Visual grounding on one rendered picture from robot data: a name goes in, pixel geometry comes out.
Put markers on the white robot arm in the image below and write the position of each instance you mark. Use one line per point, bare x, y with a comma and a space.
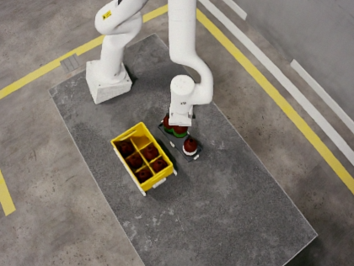
124, 16

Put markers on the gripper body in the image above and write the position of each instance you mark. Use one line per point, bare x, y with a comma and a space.
190, 113

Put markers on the black rectangular tray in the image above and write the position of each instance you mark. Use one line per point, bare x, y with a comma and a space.
179, 142

